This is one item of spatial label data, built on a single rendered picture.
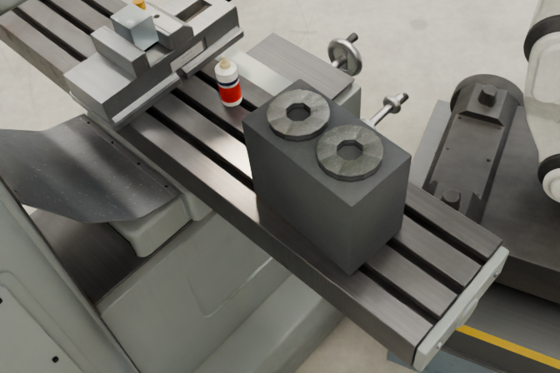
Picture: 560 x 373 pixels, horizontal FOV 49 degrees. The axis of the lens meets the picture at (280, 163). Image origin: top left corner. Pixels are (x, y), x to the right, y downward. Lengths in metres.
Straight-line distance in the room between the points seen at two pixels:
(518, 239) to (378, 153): 0.71
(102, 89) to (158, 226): 0.27
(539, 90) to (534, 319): 0.59
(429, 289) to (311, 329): 0.88
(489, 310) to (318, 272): 0.70
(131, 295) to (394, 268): 0.55
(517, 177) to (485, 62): 1.18
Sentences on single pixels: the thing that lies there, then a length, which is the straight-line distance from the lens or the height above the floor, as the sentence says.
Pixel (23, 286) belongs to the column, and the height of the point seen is 1.00.
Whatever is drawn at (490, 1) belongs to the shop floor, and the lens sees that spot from 3.02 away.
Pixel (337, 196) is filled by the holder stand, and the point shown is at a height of 1.14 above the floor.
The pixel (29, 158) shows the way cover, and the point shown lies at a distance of 1.19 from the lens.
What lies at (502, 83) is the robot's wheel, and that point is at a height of 0.60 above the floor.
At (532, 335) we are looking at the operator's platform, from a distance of 1.58.
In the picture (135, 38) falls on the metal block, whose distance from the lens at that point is 1.18.
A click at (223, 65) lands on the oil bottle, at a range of 1.12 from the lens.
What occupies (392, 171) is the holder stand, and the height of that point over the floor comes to 1.14.
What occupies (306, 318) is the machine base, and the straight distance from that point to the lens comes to 1.76.
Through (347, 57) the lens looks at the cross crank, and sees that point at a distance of 1.69.
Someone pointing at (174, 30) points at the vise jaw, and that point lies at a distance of 1.19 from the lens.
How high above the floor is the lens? 1.80
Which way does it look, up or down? 52 degrees down
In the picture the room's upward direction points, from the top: 7 degrees counter-clockwise
